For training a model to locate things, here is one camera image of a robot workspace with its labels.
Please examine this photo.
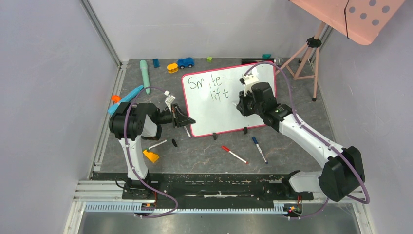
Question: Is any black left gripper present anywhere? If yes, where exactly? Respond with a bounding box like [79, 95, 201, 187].
[155, 104, 196, 128]

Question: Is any pink framed whiteboard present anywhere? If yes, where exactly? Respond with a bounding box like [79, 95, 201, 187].
[182, 64, 276, 137]

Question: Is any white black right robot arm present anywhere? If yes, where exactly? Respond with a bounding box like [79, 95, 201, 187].
[236, 82, 370, 204]

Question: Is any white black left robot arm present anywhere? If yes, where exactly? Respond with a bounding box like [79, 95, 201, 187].
[109, 102, 196, 199]

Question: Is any purple capped white marker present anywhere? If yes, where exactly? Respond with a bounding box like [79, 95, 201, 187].
[184, 126, 192, 138]

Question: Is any green capped white marker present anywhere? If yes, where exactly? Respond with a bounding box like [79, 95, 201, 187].
[145, 139, 168, 151]

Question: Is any blue capped white marker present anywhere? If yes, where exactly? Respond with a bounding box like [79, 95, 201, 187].
[252, 136, 268, 164]

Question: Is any black cylinder object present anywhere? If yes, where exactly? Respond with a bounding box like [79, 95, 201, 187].
[241, 58, 274, 65]

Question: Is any clear round ball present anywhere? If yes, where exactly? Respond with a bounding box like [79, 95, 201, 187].
[273, 57, 284, 66]

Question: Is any red capped white marker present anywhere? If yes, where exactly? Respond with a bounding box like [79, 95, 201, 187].
[221, 146, 249, 164]

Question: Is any yellow plastic wedge piece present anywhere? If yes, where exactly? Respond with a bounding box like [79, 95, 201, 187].
[143, 150, 159, 163]

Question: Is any yellow toy piece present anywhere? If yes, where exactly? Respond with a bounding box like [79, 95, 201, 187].
[167, 63, 179, 74]

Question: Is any blue toy car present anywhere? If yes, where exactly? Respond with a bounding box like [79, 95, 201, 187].
[177, 57, 194, 69]

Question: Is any blue toy stick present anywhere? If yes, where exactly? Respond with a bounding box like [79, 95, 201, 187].
[107, 85, 144, 115]

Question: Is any small dark blue block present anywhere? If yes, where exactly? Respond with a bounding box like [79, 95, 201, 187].
[152, 58, 160, 68]

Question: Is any mint green toy stick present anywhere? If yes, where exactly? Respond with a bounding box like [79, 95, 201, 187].
[139, 60, 150, 88]

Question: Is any small orange toy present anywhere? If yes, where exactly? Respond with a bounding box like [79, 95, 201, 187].
[111, 95, 121, 104]

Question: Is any pink perforated panel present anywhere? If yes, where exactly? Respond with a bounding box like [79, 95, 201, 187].
[291, 0, 405, 45]

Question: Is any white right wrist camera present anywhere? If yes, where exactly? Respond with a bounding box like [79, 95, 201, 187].
[240, 73, 260, 96]

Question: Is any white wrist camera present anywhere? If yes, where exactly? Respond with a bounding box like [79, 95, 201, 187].
[164, 90, 176, 111]
[240, 73, 260, 96]

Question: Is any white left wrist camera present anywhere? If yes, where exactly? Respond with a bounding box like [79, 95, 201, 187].
[164, 90, 176, 111]

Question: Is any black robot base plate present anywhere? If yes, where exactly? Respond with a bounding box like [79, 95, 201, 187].
[117, 173, 314, 209]

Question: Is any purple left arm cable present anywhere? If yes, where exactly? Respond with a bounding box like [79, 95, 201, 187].
[122, 86, 179, 219]

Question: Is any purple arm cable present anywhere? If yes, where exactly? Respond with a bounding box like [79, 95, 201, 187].
[122, 86, 179, 219]
[244, 61, 371, 220]

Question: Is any white toothed cable rail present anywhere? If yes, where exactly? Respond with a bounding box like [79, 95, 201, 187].
[84, 201, 287, 215]

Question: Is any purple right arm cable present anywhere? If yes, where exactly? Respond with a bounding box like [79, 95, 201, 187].
[244, 61, 371, 220]

